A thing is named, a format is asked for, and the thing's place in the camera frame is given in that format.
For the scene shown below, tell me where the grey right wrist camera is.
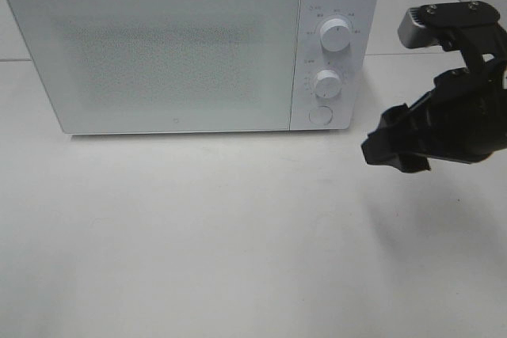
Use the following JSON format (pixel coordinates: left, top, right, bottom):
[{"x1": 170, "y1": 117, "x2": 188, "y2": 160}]
[{"x1": 398, "y1": 1, "x2": 506, "y2": 73}]

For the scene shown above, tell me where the white microwave door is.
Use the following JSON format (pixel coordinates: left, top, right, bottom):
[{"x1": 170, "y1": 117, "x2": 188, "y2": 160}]
[{"x1": 8, "y1": 0, "x2": 299, "y2": 135}]

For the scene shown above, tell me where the white timer knob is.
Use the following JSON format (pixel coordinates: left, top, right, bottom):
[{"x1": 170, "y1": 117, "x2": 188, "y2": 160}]
[{"x1": 313, "y1": 70, "x2": 343, "y2": 99}]

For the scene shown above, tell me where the white round door button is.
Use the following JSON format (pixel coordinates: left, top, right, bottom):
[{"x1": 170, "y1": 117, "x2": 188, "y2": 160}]
[{"x1": 308, "y1": 106, "x2": 333, "y2": 126}]

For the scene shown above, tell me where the white upper power knob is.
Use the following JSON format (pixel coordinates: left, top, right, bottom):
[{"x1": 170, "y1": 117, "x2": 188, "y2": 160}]
[{"x1": 318, "y1": 16, "x2": 352, "y2": 52}]

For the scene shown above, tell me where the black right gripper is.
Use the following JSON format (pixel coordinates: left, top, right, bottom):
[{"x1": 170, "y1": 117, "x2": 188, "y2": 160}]
[{"x1": 361, "y1": 67, "x2": 506, "y2": 173}]

